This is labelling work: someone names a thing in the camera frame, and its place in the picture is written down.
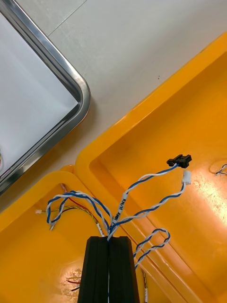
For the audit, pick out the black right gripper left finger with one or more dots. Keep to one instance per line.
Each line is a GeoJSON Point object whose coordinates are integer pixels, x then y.
{"type": "Point", "coordinates": [95, 272]}

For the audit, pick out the yellow-orange plastic bin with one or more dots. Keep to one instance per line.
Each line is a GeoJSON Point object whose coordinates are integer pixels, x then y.
{"type": "Point", "coordinates": [165, 123]}
{"type": "Point", "coordinates": [35, 260]}

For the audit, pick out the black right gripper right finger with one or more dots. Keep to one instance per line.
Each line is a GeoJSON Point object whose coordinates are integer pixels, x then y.
{"type": "Point", "coordinates": [121, 272]}

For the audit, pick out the steel tray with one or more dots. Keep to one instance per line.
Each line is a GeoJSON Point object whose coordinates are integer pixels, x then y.
{"type": "Point", "coordinates": [71, 78]}

